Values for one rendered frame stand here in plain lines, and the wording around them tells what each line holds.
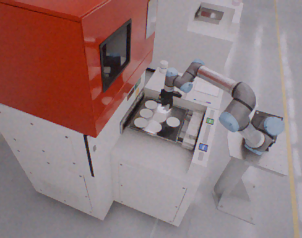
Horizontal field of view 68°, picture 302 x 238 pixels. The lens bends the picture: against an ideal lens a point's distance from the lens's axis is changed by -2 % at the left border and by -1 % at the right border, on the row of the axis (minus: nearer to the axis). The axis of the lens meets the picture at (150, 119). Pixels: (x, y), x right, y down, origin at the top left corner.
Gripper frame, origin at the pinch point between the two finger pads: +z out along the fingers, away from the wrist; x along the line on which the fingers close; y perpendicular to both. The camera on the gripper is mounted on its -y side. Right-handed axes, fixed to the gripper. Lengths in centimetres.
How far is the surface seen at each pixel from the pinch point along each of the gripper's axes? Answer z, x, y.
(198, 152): 0.4, 41.9, -3.0
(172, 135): 6.5, 19.2, 4.1
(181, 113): 6.5, 0.7, -12.8
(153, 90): 0.8, -24.5, 1.2
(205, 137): 0.7, 31.6, -14.0
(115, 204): 96, 17, 47
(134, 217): 96, 34, 34
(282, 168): 14, 65, -62
